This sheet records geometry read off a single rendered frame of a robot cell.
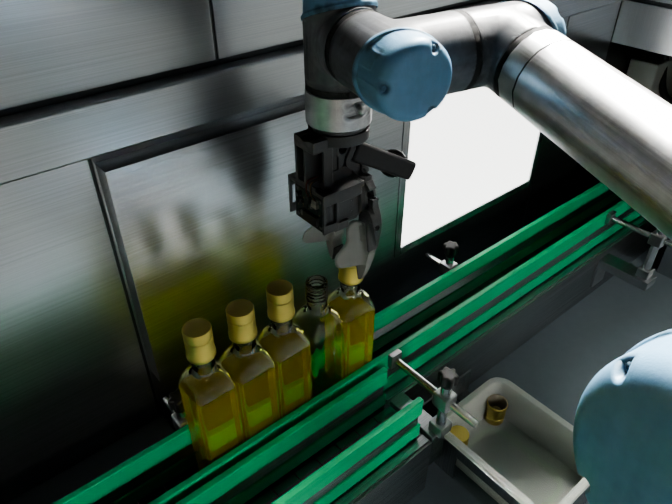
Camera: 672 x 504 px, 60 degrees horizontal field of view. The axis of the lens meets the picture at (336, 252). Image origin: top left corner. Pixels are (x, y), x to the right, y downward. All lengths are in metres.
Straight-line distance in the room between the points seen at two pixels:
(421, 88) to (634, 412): 0.32
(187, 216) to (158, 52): 0.20
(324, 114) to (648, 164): 0.32
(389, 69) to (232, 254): 0.42
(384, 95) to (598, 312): 1.01
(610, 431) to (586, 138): 0.25
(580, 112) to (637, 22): 0.97
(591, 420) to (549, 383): 0.90
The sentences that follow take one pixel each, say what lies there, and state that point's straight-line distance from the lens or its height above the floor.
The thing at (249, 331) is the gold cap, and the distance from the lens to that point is 0.71.
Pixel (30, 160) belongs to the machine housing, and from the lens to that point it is 0.67.
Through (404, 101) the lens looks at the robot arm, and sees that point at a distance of 0.52.
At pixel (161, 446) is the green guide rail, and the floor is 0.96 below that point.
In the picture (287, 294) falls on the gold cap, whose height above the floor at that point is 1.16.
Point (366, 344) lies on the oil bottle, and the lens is 0.88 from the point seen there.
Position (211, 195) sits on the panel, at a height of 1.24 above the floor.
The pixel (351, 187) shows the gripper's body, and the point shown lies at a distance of 0.68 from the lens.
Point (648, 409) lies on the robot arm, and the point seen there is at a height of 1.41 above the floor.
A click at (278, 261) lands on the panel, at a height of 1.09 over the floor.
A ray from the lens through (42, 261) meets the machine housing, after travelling 0.75.
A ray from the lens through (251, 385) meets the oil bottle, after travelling 0.76.
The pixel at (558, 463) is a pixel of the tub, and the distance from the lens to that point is 1.10.
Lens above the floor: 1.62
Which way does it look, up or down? 36 degrees down
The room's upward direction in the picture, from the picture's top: straight up
